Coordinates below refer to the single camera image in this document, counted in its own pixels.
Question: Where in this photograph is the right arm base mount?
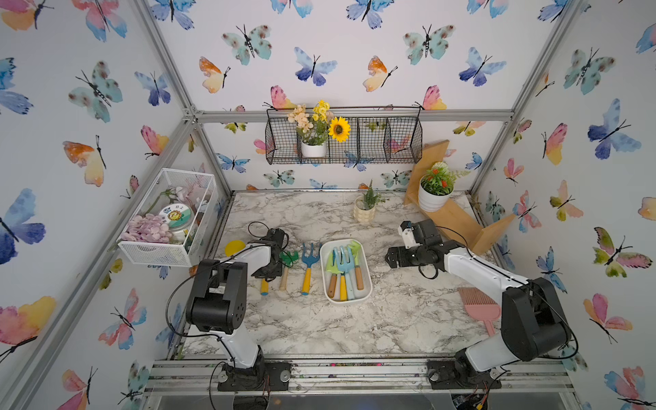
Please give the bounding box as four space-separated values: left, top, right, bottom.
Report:
426 360 502 390

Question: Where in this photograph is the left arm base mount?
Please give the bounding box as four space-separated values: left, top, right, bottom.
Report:
212 360 291 392

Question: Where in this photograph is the white pot with flowers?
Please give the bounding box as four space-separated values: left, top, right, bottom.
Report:
287 101 351 159

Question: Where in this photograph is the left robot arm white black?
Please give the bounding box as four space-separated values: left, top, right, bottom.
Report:
186 228 288 370

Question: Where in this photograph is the small woven pot plant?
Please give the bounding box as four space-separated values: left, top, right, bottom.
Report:
353 181 386 224

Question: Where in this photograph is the wooden stand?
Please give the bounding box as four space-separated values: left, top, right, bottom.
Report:
404 140 516 256

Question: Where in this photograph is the white mesh wall basket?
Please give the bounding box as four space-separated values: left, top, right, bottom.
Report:
117 168 218 268

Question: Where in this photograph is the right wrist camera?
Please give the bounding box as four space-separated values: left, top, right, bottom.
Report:
398 220 418 249

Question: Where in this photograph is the white storage box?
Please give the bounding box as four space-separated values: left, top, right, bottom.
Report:
320 239 373 305

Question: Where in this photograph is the yellow bottle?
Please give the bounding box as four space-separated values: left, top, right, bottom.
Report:
225 240 246 257

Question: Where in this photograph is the green fork wooden handle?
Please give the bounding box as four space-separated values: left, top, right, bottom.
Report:
326 249 341 301

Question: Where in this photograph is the pink hand brush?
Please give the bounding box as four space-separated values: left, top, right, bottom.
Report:
458 287 502 337

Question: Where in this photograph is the green rake wooden handle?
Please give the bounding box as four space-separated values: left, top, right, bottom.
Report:
279 251 299 290

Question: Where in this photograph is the green shovel wooden handle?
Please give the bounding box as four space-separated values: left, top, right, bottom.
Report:
348 240 364 290

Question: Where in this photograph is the white pot red green plant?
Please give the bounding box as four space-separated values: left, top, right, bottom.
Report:
419 162 470 213

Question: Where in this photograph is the blue rake yellow handle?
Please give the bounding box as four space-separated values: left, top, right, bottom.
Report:
336 246 348 302

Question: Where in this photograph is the light blue fork pale handle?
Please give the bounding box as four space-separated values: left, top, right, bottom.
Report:
340 246 355 301

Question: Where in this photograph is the round tin in basket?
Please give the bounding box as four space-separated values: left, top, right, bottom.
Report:
158 203 193 232

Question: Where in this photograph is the pink purple flowers bunch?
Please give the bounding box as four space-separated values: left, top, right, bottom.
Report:
120 214 173 244

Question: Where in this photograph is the teal shovel yellow handle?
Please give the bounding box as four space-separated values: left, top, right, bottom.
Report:
260 279 269 296

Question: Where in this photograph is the black wire wall basket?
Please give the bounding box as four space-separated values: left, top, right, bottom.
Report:
264 108 423 168

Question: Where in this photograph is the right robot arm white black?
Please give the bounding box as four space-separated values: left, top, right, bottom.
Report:
385 220 579 375

